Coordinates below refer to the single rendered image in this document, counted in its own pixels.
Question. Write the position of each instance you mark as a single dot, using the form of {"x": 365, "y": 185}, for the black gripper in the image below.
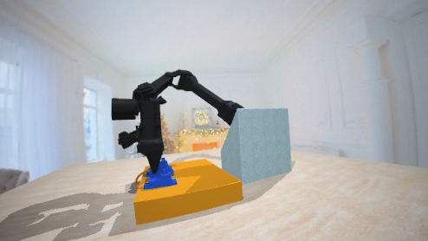
{"x": 151, "y": 145}

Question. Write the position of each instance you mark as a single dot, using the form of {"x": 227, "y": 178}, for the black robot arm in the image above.
{"x": 144, "y": 100}

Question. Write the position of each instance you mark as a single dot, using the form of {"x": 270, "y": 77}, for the orange flat plate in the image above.
{"x": 195, "y": 185}

